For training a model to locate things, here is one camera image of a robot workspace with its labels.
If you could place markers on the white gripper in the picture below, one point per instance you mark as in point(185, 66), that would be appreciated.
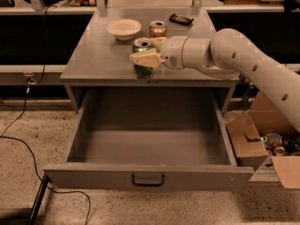
point(172, 51)

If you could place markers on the green soda can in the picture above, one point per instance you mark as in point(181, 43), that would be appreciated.
point(141, 46)

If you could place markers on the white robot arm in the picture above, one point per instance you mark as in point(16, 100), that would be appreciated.
point(225, 55)

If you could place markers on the orange soda can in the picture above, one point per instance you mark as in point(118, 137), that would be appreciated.
point(157, 29)

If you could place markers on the open grey top drawer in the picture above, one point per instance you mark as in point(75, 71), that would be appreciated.
point(150, 131)

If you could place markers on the white paper bowl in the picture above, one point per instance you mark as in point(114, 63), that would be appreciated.
point(124, 29)

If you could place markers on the black snack bar wrapper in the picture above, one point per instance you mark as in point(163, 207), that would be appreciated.
point(181, 20)

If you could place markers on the grey metal cabinet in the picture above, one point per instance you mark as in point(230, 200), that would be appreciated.
point(101, 60)

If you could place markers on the cardboard box with cans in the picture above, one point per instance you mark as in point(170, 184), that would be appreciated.
point(264, 140)

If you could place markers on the black metal floor bar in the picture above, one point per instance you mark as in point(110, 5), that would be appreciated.
point(38, 200)

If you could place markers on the black drawer handle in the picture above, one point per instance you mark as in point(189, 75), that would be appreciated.
point(147, 181)

